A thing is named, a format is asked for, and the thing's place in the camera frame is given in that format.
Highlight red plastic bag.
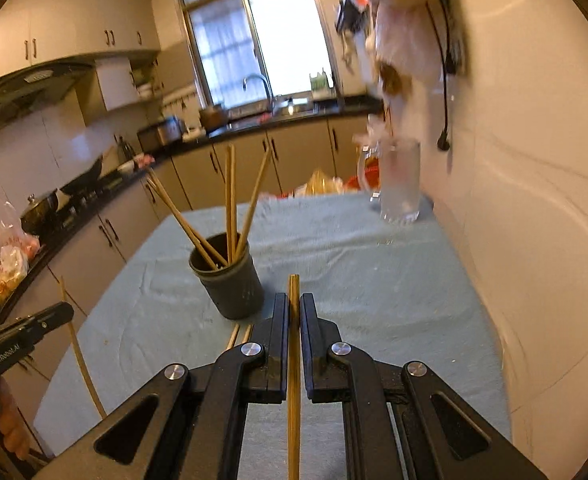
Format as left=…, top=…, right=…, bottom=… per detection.
left=344, top=157, right=382, bottom=191

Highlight thin tan chopstick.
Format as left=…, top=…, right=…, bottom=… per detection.
left=145, top=169, right=222, bottom=268
left=236, top=149, right=272, bottom=257
left=58, top=276, right=107, bottom=420
left=287, top=274, right=301, bottom=480
left=145, top=181, right=217, bottom=272

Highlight black kitchen countertop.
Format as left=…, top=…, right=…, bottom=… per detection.
left=0, top=95, right=385, bottom=321

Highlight chrome sink faucet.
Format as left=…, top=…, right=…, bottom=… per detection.
left=243, top=74, right=274, bottom=111

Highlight beige upper kitchen cabinets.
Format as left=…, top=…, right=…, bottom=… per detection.
left=0, top=0, right=162, bottom=88

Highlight beige kitchen cabinets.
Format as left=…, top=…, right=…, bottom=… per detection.
left=0, top=112, right=375, bottom=411
left=0, top=0, right=162, bottom=88

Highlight clear plastic food bags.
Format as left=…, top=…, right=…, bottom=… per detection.
left=0, top=200, right=42, bottom=306

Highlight brown cooking pot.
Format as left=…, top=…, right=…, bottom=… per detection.
left=199, top=105, right=230, bottom=131

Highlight dark grey utensil holder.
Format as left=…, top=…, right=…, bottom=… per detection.
left=189, top=232, right=266, bottom=320

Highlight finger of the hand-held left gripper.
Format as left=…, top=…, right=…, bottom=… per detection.
left=4, top=302, right=75, bottom=347

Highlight white wall box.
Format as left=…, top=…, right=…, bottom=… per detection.
left=95, top=56, right=137, bottom=112

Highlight wall dish shelf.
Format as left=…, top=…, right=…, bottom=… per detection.
left=129, top=57, right=167, bottom=103

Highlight clear glass mug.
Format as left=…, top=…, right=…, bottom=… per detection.
left=356, top=137, right=421, bottom=225

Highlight yellow plastic bag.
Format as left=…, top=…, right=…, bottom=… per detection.
left=294, top=169, right=347, bottom=198

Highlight steel kettle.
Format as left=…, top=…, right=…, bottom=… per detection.
left=115, top=135, right=137, bottom=161

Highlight steel pan lid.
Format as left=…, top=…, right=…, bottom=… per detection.
left=274, top=97, right=310, bottom=113

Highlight kitchen window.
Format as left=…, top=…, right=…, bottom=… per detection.
left=176, top=0, right=337, bottom=108

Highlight black range hood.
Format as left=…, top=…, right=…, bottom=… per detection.
left=0, top=60, right=95, bottom=143

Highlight black wok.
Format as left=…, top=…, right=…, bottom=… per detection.
left=59, top=155, right=106, bottom=196

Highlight black power cable with plug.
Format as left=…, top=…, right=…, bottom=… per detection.
left=424, top=0, right=467, bottom=152

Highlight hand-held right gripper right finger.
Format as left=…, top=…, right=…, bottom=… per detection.
left=300, top=292, right=550, bottom=480

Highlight steel countertop appliance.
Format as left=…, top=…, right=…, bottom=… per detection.
left=138, top=116, right=185, bottom=153

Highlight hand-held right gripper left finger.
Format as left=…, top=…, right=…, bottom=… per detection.
left=39, top=292, right=291, bottom=480

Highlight blue-grey table cloth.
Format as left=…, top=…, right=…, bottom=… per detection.
left=33, top=192, right=515, bottom=480

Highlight steel pot with lid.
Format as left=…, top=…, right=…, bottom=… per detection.
left=21, top=192, right=60, bottom=233

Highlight person's left hand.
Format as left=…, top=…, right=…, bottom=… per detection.
left=0, top=392, right=32, bottom=461

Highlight beige lower kitchen cabinets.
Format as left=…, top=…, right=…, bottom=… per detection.
left=0, top=112, right=375, bottom=411

